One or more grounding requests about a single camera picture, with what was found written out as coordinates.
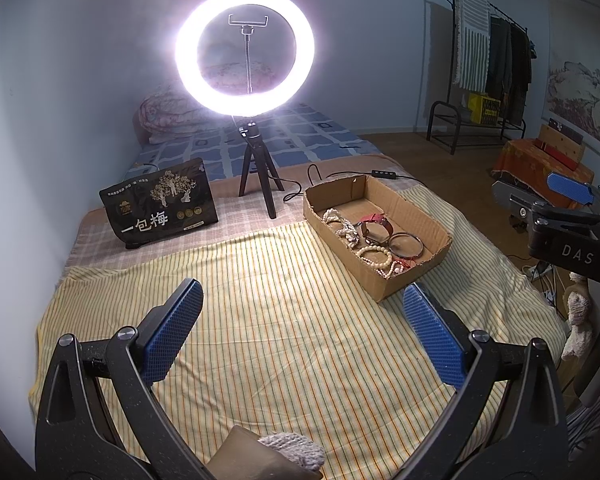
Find dark bangle ring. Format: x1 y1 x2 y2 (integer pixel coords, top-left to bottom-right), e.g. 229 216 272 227
386 231 425 260

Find brown leather bracelet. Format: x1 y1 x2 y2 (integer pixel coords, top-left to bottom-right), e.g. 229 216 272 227
355 212 396 244

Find cream bead bracelet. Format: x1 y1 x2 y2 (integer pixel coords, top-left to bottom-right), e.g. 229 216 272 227
355 244 396 270

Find thick braided pearl necklace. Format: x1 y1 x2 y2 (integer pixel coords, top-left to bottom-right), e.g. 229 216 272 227
320 206 364 252

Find orange cloth covered stand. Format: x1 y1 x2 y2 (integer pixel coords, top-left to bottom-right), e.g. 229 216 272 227
491 125 594 207

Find beige plush toy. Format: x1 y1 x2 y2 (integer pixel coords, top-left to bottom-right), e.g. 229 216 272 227
562 272 600 362

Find yellow black crate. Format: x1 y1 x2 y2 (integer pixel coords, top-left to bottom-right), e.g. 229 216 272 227
467 92 501 126

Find dark hanging clothes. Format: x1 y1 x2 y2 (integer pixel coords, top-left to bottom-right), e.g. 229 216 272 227
486 16 532 126

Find black clothes rack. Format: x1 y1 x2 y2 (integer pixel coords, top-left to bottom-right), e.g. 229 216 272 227
426 0 534 155

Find open cardboard box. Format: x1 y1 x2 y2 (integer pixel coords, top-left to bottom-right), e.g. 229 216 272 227
303 176 453 301

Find striped white green garment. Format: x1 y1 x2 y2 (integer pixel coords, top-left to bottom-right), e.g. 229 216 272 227
454 0 491 93

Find yellow striped bed sheet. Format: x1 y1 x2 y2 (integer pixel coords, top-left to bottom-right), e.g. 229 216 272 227
28 179 569 480

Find black snack bag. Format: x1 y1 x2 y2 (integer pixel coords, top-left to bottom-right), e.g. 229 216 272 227
99 157 219 249

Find black tripod stand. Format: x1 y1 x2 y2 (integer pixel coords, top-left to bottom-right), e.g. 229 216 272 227
238 119 284 219

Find phone holder clamp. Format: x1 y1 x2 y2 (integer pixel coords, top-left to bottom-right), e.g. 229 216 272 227
227 13 270 37

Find folded floral quilt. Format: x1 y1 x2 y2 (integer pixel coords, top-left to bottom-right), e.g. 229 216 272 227
136 58 276 146

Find landscape wall painting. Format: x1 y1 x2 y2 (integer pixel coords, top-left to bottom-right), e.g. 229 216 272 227
545 0 600 142

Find black power cable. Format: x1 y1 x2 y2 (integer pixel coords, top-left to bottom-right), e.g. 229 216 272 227
279 161 416 204

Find white ring light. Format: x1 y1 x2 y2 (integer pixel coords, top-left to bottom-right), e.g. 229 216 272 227
174 0 315 117

